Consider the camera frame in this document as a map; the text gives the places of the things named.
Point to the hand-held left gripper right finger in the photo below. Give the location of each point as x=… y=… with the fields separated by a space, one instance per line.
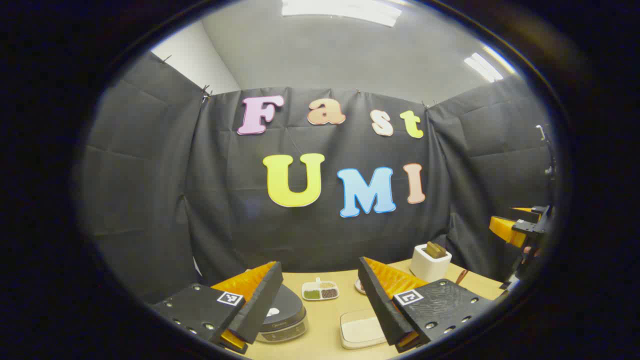
x=380 y=305

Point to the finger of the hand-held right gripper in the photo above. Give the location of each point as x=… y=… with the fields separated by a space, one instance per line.
x=505 y=229
x=525 y=209

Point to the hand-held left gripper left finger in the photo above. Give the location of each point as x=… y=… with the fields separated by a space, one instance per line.
x=260 y=300

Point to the black and cream rice cooker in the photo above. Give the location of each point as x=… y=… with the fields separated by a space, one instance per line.
x=287 y=312

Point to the clear box of white rice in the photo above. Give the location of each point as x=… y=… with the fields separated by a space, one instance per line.
x=360 y=330

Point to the brown wooden spoon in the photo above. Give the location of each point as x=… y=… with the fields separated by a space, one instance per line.
x=461 y=277

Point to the round white plate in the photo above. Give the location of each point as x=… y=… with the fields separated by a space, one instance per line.
x=359 y=286

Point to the white toaster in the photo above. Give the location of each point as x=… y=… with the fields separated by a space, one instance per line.
x=427 y=267

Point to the white divided bean dish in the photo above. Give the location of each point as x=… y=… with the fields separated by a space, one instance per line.
x=320 y=291

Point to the brown toast slice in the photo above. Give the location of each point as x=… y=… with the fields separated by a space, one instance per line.
x=441 y=251
x=432 y=250

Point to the ceiling light panel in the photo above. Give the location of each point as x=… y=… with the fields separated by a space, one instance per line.
x=345 y=9
x=482 y=67

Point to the black backdrop cloth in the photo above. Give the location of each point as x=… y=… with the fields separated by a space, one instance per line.
x=150 y=200

